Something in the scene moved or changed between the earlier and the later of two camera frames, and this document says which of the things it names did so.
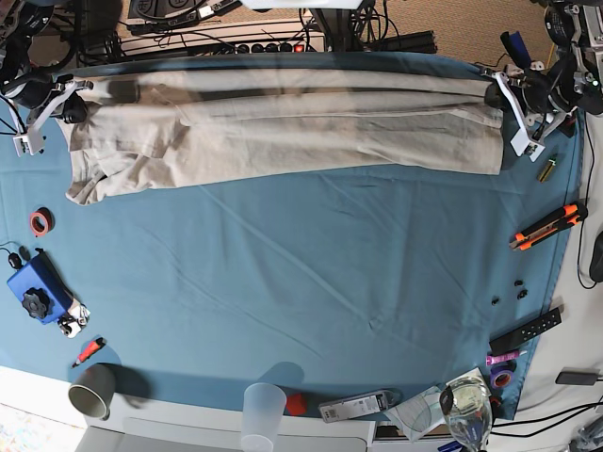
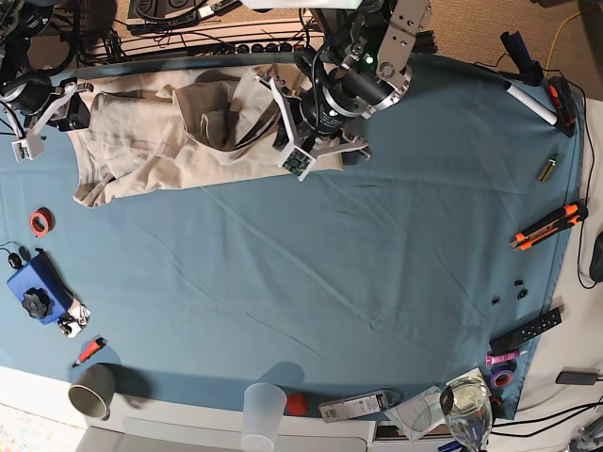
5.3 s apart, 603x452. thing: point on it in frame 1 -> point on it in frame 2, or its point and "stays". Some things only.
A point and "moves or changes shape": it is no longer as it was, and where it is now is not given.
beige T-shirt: x=148 y=131 moves or changes shape
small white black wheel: x=75 y=318 stays
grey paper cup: x=91 y=392 stays
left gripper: x=539 y=94 -> x=299 y=134
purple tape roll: x=501 y=378 stays
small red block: x=296 y=404 stays
